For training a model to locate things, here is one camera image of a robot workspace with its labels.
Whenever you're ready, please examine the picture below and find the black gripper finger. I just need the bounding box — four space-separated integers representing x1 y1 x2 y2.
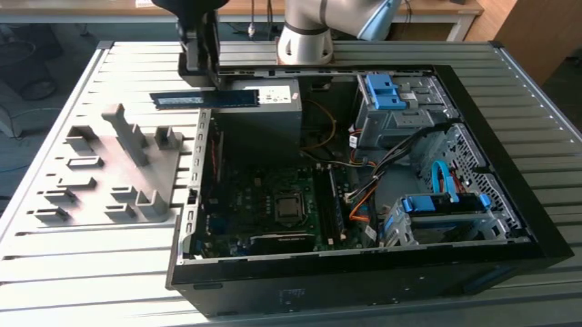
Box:
200 10 223 91

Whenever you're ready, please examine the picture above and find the blue-green RAM stick with label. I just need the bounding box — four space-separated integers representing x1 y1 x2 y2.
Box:
148 89 262 110

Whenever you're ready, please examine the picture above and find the black RAM slot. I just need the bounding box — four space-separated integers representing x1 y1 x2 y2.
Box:
315 164 332 243

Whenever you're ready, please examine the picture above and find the grey power supply unit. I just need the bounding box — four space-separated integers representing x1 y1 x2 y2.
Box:
212 78 304 157

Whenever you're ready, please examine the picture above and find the grey parts rack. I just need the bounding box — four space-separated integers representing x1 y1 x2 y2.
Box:
27 102 192 225

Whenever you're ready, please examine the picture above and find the black office chair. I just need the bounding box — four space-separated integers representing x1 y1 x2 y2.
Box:
0 23 64 102

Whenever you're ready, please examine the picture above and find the dark green motherboard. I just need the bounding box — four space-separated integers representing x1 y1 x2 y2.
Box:
199 163 378 258

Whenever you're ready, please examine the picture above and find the grey metal drive cage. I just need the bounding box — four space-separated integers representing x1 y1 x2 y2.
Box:
354 73 458 151

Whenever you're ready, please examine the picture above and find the silver CPU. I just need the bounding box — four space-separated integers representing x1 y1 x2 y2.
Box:
275 199 304 219

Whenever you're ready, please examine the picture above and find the black CPU socket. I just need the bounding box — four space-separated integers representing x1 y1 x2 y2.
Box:
267 189 310 228

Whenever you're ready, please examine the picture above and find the black graphics card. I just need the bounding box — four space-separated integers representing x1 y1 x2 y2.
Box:
248 233 318 255

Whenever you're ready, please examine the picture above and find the blue disk carrier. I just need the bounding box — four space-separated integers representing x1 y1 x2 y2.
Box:
402 193 491 214
380 214 400 245

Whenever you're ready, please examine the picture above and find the wooden cabinet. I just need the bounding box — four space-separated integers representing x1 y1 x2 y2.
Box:
463 0 582 86

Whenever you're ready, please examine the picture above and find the grey metal disk bay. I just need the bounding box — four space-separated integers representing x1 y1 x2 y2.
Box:
379 197 519 246

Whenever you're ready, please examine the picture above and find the black open PC case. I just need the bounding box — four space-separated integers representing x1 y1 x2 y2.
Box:
164 63 575 320

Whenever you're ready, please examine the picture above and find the thin brown looped wire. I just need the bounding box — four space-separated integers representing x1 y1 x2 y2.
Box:
300 100 338 150

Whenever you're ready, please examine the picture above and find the blue drive latch bracket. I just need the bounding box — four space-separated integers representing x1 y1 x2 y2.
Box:
364 74 407 110

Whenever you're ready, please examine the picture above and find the black wire bundle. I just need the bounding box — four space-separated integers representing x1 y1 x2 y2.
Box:
344 127 451 205

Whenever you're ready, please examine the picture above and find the wooden desk with white frame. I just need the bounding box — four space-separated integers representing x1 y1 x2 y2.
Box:
0 0 483 42

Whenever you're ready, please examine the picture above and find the orange power wire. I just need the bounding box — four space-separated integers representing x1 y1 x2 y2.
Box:
348 189 378 222

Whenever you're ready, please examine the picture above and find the blue flat data wire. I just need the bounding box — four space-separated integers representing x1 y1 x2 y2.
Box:
430 159 460 204

